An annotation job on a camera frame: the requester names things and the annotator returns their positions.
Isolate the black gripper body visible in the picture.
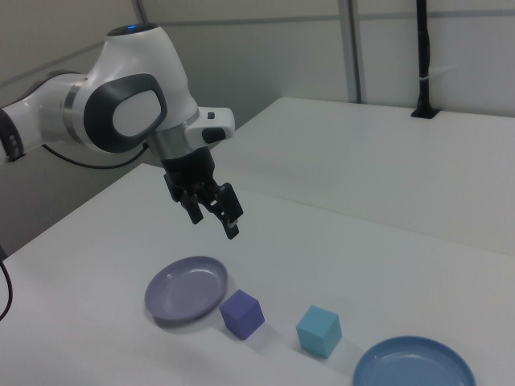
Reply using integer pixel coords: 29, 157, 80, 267
159, 146, 218, 200

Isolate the purple cube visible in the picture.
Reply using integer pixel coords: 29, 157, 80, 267
219, 288, 266, 342

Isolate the light blue cube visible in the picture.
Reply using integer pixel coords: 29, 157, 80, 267
295, 304, 344, 360

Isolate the purple plate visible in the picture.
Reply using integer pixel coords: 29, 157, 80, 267
144, 255, 230, 325

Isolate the blue plate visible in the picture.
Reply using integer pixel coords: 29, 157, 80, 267
352, 335, 478, 386

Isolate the black pole with base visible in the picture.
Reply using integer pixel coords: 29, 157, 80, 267
410, 0, 440, 120

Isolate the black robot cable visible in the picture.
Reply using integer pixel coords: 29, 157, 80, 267
0, 140, 150, 322

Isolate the slanted grey partition post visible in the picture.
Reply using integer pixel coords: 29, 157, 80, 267
134, 0, 150, 26

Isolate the upright grey partition post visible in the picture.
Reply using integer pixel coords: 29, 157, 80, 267
344, 0, 369, 104

